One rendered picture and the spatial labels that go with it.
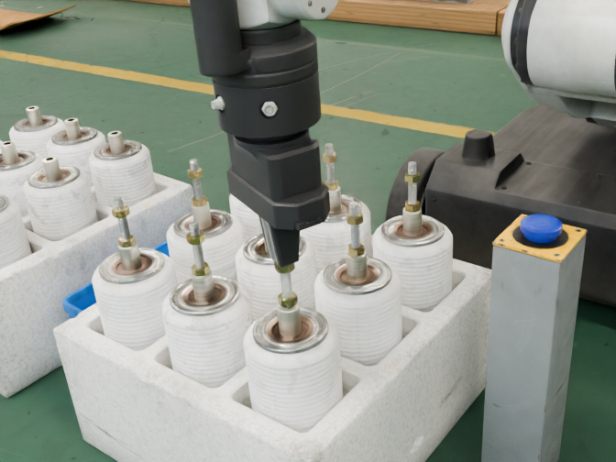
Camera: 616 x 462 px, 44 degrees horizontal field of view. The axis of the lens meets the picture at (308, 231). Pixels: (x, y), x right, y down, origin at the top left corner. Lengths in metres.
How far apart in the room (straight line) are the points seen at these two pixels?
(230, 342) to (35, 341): 0.42
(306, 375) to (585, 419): 0.44
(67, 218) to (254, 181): 0.56
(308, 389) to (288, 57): 0.32
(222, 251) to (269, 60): 0.40
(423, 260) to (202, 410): 0.30
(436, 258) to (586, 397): 0.31
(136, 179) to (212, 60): 0.66
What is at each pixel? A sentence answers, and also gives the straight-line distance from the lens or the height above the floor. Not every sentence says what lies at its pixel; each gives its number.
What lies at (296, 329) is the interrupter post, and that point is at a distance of 0.75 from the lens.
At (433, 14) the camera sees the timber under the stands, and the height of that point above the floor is 0.06.
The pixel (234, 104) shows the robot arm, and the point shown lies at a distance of 0.62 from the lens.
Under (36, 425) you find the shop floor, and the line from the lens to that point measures 1.12.
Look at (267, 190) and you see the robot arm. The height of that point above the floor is 0.42.
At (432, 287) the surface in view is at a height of 0.20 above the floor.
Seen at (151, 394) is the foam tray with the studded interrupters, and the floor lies 0.16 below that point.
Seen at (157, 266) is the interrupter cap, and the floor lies 0.25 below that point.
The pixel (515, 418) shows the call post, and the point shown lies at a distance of 0.89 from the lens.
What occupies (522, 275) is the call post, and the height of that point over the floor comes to 0.29.
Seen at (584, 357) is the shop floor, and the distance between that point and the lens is 1.16.
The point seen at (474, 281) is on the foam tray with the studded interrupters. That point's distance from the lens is 0.96.
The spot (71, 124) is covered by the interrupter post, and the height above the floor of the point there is 0.28.
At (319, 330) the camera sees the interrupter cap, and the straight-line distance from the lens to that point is 0.75.
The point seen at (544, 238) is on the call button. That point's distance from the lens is 0.77.
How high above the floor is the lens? 0.70
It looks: 29 degrees down
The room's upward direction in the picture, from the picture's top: 4 degrees counter-clockwise
